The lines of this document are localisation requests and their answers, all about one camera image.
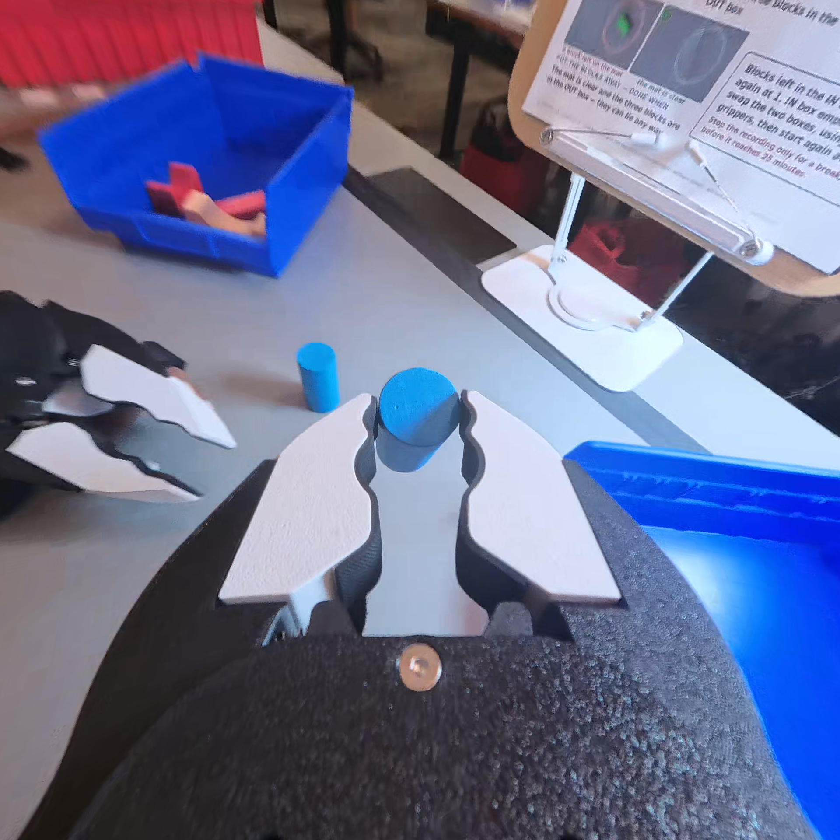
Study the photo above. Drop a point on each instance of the red wooden arch block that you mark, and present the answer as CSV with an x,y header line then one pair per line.
x,y
177,187

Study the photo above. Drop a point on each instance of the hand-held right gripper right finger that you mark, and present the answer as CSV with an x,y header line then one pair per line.
x,y
538,518

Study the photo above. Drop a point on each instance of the instruction sheet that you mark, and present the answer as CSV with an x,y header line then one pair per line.
x,y
722,131

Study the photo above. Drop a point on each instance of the white document stand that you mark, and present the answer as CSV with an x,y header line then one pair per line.
x,y
590,354

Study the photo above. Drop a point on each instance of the blue plastic bin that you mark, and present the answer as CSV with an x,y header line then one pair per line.
x,y
262,131
754,590

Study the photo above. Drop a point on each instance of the natural wooden arch block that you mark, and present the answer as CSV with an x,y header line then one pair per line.
x,y
210,213

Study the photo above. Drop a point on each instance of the red bag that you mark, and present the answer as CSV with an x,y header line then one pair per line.
x,y
623,262

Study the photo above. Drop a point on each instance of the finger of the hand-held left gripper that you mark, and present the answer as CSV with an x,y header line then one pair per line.
x,y
72,456
151,390

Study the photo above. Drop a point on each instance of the red rectangular wooden block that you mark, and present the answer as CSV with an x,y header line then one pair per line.
x,y
246,203

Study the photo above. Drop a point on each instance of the blue wooden cylinder block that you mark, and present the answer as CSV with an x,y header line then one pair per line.
x,y
417,407
318,380

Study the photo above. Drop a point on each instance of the red plastic bin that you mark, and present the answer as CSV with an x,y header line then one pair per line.
x,y
131,39

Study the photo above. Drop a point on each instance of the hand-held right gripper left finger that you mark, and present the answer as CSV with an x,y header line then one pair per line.
x,y
302,518

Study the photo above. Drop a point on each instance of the red and black backpack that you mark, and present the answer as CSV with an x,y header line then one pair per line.
x,y
505,164

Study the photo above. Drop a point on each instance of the wooden background desk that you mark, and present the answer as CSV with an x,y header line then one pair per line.
x,y
472,16

